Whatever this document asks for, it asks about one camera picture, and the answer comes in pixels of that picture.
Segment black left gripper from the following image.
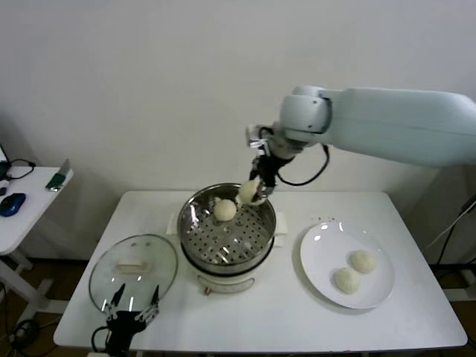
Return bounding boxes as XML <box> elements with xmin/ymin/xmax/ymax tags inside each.
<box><xmin>103</xmin><ymin>283</ymin><xmax>161</xmax><ymax>357</ymax></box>

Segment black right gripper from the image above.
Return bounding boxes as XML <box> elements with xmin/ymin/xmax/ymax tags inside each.
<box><xmin>249</xmin><ymin>147</ymin><xmax>295</xmax><ymax>205</ymax></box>

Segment white steamed baozi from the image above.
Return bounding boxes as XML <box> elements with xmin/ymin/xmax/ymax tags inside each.
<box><xmin>213</xmin><ymin>199</ymin><xmax>238</xmax><ymax>222</ymax></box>
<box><xmin>349</xmin><ymin>249</ymin><xmax>379</xmax><ymax>273</ymax></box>
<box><xmin>332</xmin><ymin>267</ymin><xmax>362</xmax><ymax>296</ymax></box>
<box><xmin>237</xmin><ymin>179</ymin><xmax>263</xmax><ymax>206</ymax></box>

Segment round glass lid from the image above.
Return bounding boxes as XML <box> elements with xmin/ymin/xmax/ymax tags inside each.
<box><xmin>88</xmin><ymin>234</ymin><xmax>179</xmax><ymax>318</ymax></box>

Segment steel steamer basket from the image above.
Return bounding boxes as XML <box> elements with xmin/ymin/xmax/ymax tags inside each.
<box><xmin>166</xmin><ymin>182</ymin><xmax>290</xmax><ymax>266</ymax></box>

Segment white electric cooker pot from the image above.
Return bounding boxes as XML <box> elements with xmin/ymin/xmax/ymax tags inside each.
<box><xmin>180</xmin><ymin>234</ymin><xmax>287</xmax><ymax>298</ymax></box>

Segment white round plate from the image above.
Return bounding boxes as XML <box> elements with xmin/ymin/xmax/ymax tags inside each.
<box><xmin>299</xmin><ymin>222</ymin><xmax>395</xmax><ymax>309</ymax></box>

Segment white side desk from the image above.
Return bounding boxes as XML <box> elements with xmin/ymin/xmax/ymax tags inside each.
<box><xmin>0</xmin><ymin>166</ymin><xmax>75</xmax><ymax>327</ymax></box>

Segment green flat device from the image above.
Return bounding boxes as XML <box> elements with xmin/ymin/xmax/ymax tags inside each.
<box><xmin>45</xmin><ymin>158</ymin><xmax>71</xmax><ymax>193</ymax></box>

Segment blue computer mouse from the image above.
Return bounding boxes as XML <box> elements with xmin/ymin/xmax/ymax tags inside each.
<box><xmin>0</xmin><ymin>193</ymin><xmax>27</xmax><ymax>218</ymax></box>

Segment black laptop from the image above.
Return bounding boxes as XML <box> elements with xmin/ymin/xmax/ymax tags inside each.
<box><xmin>0</xmin><ymin>144</ymin><xmax>11</xmax><ymax>179</ymax></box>

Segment white desk foot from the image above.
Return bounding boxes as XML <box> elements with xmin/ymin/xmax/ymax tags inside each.
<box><xmin>438</xmin><ymin>268</ymin><xmax>476</xmax><ymax>303</ymax></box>

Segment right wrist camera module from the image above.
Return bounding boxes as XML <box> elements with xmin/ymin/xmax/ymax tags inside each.
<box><xmin>244</xmin><ymin>124</ymin><xmax>271</xmax><ymax>150</ymax></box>

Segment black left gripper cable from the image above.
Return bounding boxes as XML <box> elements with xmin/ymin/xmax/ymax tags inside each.
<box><xmin>91</xmin><ymin>326</ymin><xmax>112</xmax><ymax>353</ymax></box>

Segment black floor cables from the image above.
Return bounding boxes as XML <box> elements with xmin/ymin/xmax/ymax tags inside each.
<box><xmin>7</xmin><ymin>318</ymin><xmax>42</xmax><ymax>351</ymax></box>

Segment black desk cable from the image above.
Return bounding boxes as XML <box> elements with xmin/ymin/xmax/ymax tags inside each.
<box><xmin>0</xmin><ymin>158</ymin><xmax>36</xmax><ymax>184</ymax></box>

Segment white hanging cable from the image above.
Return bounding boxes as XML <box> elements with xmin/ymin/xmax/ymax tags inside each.
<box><xmin>425</xmin><ymin>211</ymin><xmax>466</xmax><ymax>251</ymax></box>

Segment black hanging cable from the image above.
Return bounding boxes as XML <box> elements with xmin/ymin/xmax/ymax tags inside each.
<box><xmin>440</xmin><ymin>196</ymin><xmax>476</xmax><ymax>266</ymax></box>

